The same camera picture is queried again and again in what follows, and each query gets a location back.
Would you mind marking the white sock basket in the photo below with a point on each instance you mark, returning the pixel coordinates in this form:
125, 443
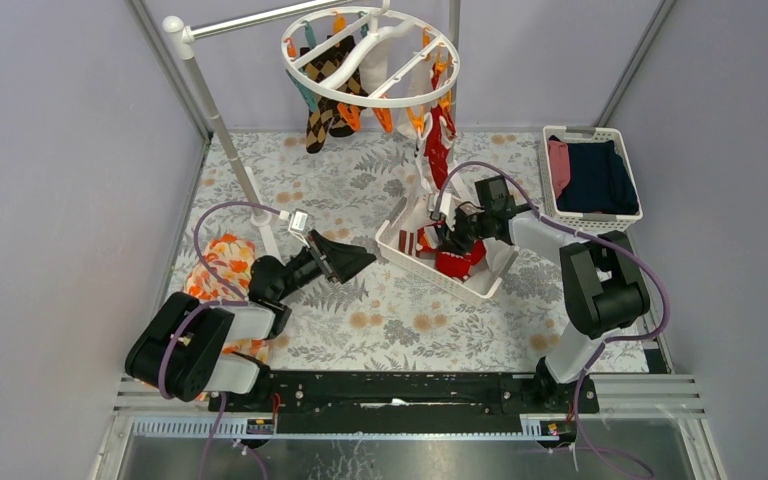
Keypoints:
410, 214

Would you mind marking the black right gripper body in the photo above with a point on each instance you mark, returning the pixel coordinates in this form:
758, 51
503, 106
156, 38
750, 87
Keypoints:
468, 228

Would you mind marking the white sock with black stripes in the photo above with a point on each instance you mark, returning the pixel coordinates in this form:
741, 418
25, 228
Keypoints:
425, 188

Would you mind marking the pink folded cloth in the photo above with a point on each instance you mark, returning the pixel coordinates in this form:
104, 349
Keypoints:
559, 162

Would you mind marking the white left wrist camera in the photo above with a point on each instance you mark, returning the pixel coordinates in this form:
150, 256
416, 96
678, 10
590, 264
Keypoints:
296, 223

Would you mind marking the dark navy folded cloth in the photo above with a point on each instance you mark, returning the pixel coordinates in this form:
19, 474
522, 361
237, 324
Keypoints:
600, 182

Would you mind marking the white round clip hanger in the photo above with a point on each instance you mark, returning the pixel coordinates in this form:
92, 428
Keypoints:
416, 43

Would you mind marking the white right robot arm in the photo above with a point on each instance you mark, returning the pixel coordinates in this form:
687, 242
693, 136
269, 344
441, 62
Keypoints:
603, 287

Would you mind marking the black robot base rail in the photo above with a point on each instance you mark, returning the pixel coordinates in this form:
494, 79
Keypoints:
405, 403

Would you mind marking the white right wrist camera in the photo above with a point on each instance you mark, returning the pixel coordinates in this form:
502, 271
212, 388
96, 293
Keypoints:
440, 205

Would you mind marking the red white hanging sock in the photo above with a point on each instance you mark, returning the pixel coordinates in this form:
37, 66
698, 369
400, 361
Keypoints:
440, 139

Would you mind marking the white basket with dark clothes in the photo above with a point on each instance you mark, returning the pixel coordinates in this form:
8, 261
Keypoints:
591, 222

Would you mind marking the floral patterned table mat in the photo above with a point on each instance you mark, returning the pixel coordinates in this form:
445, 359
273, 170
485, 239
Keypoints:
387, 318

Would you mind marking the red dotted sock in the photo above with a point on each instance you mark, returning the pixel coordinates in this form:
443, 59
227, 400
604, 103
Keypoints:
459, 266

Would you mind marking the orange clothes clip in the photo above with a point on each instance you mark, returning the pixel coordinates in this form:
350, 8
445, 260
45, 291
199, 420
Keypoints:
351, 115
420, 121

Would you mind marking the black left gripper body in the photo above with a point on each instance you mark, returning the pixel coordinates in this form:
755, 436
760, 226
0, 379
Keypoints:
321, 255

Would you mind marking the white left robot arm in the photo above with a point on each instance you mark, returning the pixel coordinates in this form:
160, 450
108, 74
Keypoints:
182, 350

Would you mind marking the brown striped sock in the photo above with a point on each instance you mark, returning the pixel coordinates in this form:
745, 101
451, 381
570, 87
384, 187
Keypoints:
408, 243

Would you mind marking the silver drying rack frame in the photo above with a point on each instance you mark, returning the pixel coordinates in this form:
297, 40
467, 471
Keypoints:
183, 37

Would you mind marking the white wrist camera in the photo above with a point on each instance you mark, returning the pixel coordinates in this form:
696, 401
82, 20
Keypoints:
440, 205
296, 223

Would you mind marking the orange floral cloth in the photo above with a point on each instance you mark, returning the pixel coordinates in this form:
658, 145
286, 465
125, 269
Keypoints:
229, 256

